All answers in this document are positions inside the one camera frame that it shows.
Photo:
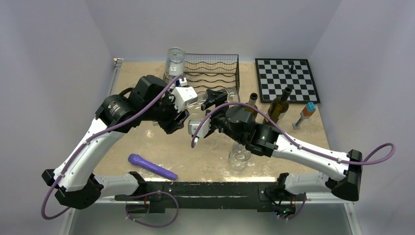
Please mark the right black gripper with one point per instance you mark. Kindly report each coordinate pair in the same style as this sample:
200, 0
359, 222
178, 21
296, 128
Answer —
213, 97

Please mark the dark green wine bottle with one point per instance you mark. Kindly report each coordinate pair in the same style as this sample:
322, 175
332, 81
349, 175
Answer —
279, 106

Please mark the black wire wine rack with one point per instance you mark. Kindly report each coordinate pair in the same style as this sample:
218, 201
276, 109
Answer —
212, 71

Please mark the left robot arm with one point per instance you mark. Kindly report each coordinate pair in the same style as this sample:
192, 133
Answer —
74, 182

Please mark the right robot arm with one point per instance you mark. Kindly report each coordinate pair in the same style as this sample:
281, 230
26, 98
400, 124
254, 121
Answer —
337, 172

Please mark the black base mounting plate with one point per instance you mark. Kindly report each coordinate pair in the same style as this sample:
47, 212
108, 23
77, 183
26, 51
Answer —
207, 194

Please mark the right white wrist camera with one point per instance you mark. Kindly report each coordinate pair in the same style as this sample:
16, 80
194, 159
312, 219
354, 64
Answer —
193, 124

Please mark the clear glass bottle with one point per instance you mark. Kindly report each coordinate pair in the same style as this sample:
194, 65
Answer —
195, 112

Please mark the clear bottle white cap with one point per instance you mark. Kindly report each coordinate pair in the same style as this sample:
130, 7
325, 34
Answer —
174, 64
239, 157

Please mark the black white chessboard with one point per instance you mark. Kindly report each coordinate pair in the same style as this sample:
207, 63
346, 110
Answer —
273, 77

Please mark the black chess piece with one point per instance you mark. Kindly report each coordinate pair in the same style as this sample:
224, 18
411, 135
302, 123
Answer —
292, 68

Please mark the aluminium frame rail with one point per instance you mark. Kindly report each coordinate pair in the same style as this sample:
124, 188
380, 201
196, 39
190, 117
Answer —
324, 215

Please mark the purple flashlight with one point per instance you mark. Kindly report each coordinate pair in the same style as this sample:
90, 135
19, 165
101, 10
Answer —
136, 159

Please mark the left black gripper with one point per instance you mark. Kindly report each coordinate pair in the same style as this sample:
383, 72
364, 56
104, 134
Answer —
176, 122

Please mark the olive green wine bottle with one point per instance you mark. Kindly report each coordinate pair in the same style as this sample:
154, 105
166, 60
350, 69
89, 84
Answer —
252, 102

